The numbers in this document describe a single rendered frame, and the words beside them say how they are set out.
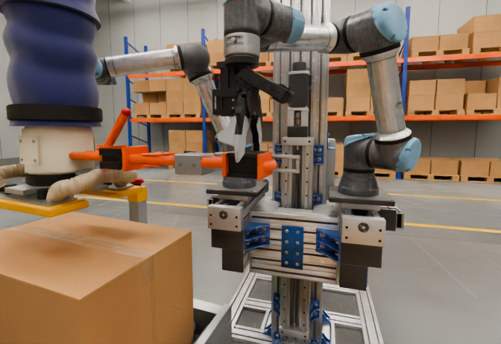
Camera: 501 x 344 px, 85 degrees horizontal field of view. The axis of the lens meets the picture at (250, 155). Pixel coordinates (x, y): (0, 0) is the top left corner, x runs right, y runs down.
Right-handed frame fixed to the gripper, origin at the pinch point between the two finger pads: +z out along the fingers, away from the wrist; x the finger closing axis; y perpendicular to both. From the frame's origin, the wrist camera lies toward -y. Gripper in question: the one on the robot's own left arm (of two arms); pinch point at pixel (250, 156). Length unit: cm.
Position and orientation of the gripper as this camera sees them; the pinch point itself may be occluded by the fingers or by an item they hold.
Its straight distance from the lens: 58.1
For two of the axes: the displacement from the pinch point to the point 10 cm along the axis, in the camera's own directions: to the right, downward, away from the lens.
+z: -0.1, 10.0, 1.0
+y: -9.2, -0.4, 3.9
